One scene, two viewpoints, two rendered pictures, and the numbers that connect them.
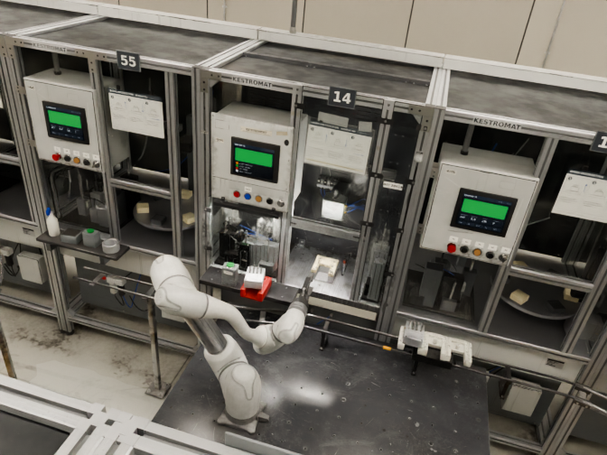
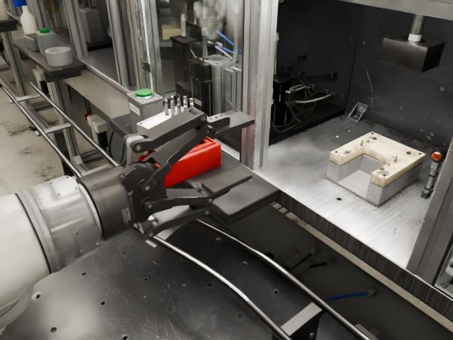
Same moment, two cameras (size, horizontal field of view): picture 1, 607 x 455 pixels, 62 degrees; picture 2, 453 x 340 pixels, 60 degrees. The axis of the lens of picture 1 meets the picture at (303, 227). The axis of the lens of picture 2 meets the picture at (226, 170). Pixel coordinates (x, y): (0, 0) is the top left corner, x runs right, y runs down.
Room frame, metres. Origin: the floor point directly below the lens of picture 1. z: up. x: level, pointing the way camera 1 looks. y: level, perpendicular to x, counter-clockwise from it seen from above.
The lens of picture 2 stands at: (1.65, -0.34, 1.39)
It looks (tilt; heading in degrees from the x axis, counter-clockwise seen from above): 33 degrees down; 39
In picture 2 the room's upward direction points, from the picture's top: straight up
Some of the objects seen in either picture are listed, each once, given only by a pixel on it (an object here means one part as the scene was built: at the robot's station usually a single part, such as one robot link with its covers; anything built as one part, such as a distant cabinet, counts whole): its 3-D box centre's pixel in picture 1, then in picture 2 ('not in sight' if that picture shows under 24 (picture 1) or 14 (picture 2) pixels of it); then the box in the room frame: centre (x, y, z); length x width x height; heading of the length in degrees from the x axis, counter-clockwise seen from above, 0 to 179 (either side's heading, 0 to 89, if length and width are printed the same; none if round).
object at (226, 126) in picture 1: (257, 155); not in sight; (2.42, 0.27, 1.60); 0.42 x 0.29 x 0.46; 78
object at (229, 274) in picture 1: (230, 273); (149, 115); (2.23, 0.37, 0.97); 0.08 x 0.08 x 0.12; 78
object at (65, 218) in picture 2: (297, 311); (62, 221); (1.79, -0.01, 1.12); 0.09 x 0.06 x 0.09; 78
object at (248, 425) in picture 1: (246, 411); not in sight; (1.55, 0.17, 0.71); 0.22 x 0.18 x 0.06; 78
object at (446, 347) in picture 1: (433, 348); not in sight; (1.94, -0.73, 0.84); 0.36 x 0.14 x 0.10; 78
